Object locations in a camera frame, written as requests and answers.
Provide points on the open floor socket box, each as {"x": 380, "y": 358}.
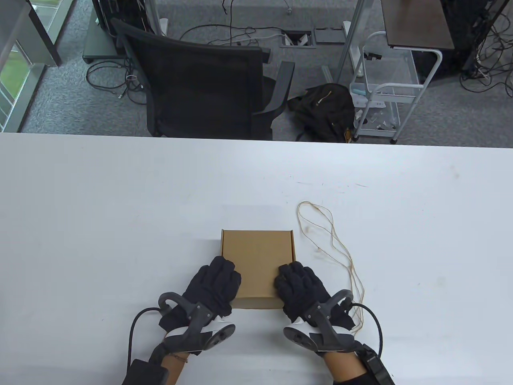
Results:
{"x": 297, "y": 39}

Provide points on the grey and white hand controller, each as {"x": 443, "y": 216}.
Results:
{"x": 316, "y": 341}
{"x": 200, "y": 339}

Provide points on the black wrist-worn sensor box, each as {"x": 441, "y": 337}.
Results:
{"x": 144, "y": 373}
{"x": 376, "y": 367}

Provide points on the person's left forearm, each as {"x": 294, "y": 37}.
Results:
{"x": 174, "y": 367}

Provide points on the person's right forearm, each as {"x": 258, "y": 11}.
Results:
{"x": 344, "y": 365}

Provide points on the person's right hand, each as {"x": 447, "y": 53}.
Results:
{"x": 300, "y": 288}

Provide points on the aluminium frame post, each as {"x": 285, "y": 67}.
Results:
{"x": 350, "y": 40}

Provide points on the grey metal base plate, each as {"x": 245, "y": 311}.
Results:
{"x": 98, "y": 44}

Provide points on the grey floor plate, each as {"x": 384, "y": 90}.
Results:
{"x": 328, "y": 36}

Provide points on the person's left hand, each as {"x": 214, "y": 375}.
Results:
{"x": 212, "y": 284}

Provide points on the black backpack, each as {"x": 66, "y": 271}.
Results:
{"x": 324, "y": 108}

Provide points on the black mesh office chair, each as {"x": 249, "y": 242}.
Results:
{"x": 200, "y": 88}

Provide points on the black equipment rack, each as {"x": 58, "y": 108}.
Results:
{"x": 465, "y": 32}
{"x": 120, "y": 12}

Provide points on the brown wooden side desk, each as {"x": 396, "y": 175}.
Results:
{"x": 417, "y": 24}

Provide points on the brown cardboard box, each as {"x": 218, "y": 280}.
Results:
{"x": 256, "y": 256}

